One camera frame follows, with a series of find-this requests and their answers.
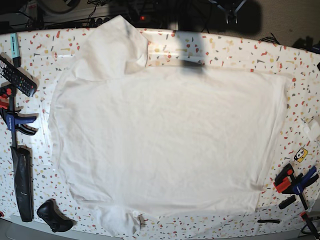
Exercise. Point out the white T-shirt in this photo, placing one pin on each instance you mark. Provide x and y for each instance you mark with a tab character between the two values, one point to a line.
130	139

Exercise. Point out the small black block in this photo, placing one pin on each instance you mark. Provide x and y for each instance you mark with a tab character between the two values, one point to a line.
285	203

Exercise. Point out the black power strip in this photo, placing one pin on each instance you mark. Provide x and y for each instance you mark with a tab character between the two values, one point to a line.
140	20

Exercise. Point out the left blue bar clamp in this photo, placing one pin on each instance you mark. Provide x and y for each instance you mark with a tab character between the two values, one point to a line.
10	116

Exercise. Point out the yellow cartoon face sticker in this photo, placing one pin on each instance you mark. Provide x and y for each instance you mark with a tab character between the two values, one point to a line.
300	155

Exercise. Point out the right blue bar clamp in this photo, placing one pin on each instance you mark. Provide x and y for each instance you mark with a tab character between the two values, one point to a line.
288	184

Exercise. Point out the black TV remote control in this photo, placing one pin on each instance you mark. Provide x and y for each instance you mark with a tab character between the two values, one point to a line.
17	78

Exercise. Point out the long black sleeve pouch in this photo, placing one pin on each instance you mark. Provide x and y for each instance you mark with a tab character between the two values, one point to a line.
21	158

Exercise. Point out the black game controller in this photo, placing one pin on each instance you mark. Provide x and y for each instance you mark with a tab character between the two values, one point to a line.
49	213

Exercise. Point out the blue bar clamp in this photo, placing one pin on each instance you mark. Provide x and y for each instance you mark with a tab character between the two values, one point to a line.
288	184
10	116

